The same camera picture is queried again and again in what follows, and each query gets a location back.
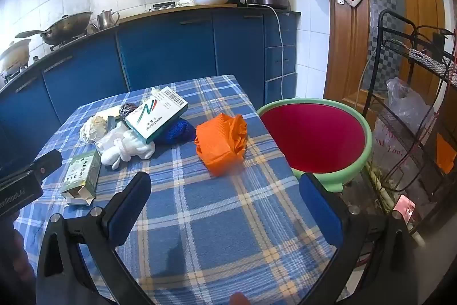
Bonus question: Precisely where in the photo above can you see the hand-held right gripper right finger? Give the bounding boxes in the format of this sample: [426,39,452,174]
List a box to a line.
[299,172,429,305]

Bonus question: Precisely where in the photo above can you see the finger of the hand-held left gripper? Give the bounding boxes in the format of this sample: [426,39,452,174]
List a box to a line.
[30,149,63,181]

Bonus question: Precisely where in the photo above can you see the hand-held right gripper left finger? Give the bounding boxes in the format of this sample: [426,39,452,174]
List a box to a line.
[36,171,152,305]

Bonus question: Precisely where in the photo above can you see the small green paper box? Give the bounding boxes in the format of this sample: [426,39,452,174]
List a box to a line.
[60,150,101,206]

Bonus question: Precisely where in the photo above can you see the red basin with green rim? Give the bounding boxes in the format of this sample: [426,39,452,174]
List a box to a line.
[256,98,374,194]

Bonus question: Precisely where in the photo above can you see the blue knitted scrubber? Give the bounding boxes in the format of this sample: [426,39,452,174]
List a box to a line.
[157,117,197,145]

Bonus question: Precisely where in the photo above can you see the white and green medicine box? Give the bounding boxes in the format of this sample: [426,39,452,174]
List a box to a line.
[125,86,189,145]

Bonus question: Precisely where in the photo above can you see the orange plastic bag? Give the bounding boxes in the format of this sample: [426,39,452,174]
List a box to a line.
[195,113,248,178]

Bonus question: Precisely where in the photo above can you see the person's left hand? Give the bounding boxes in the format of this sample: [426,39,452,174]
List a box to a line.
[0,217,38,305]

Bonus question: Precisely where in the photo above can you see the crumpled white paper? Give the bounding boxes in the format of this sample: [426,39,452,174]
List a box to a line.
[79,115,109,145]

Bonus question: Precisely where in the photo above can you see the pink packet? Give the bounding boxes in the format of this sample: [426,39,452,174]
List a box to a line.
[394,194,418,224]

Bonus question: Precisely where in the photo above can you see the blue plaid tablecloth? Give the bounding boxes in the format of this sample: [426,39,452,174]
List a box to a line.
[0,74,343,305]

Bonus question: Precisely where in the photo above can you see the white bag with red print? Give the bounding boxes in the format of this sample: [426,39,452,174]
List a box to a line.
[373,115,429,180]

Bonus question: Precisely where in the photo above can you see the white clay pot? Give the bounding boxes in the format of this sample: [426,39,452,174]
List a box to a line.
[0,38,33,77]

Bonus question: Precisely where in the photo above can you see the orange item on rack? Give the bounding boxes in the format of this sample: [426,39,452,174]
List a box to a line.
[436,133,456,174]

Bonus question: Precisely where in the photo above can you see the steel wok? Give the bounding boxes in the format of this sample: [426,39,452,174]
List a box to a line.
[15,11,93,45]

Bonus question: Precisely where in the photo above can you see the clear plastic bag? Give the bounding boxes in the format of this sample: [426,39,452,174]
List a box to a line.
[386,77,434,134]

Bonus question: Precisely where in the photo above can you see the steel kettle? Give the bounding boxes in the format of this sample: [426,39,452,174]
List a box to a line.
[92,8,121,31]

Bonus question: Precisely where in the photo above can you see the blue base cabinets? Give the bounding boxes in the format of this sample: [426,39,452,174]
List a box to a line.
[0,10,301,163]

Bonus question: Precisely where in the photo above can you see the wooden door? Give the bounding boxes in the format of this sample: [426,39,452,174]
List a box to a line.
[324,0,440,134]

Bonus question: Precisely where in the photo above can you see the black metal rack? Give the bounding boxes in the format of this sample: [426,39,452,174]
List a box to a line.
[360,9,457,248]

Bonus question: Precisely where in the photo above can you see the black power adapter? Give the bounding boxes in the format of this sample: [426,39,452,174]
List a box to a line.
[432,31,447,52]

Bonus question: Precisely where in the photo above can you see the thin white cable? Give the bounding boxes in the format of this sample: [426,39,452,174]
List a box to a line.
[357,51,379,102]

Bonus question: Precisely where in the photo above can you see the white power cable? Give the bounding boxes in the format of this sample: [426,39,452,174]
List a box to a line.
[250,4,287,100]

